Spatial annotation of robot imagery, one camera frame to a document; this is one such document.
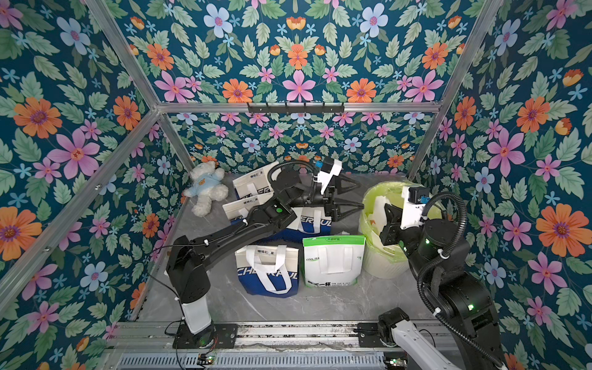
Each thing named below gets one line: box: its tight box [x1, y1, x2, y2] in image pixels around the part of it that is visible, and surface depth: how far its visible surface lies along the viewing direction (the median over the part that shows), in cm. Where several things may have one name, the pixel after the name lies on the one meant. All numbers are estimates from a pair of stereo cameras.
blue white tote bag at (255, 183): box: [232, 161, 280, 200], surface depth 88 cm
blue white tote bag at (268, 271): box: [234, 245, 300, 299], surface depth 70 cm
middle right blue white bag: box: [262, 206, 332, 243], surface depth 84 cm
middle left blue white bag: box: [222, 191, 275, 222], surface depth 81 cm
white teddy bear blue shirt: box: [183, 161, 229, 218], surface depth 108 cm
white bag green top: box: [302, 235, 367, 288], surface depth 74 cm
